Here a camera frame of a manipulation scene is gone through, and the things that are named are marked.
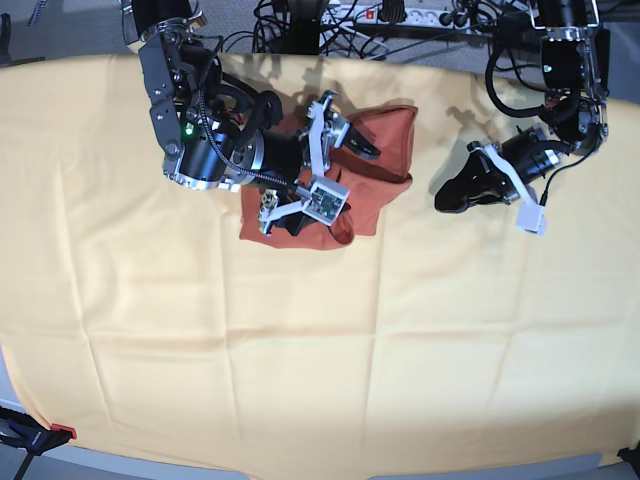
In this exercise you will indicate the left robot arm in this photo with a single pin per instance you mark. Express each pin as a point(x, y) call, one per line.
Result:
point(574, 53)

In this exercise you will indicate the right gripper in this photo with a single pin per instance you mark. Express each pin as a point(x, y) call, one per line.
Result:
point(279, 159)

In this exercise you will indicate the yellow table cloth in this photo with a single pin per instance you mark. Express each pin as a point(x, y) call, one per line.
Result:
point(132, 311)

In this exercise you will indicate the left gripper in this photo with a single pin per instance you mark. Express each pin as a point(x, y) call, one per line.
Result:
point(531, 153)

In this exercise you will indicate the orange T-shirt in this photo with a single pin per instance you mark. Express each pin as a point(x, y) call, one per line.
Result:
point(373, 184)

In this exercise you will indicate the black clamp corner right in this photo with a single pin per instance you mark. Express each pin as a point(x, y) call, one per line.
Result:
point(631, 456)

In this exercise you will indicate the white power strip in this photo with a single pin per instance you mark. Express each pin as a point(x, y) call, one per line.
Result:
point(362, 15)

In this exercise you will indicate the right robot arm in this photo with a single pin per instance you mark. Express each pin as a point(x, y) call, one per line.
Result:
point(217, 132)

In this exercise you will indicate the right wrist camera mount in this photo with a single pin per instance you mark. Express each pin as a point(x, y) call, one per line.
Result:
point(321, 198)

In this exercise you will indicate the black table leg post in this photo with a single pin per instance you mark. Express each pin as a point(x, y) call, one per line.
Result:
point(303, 31)

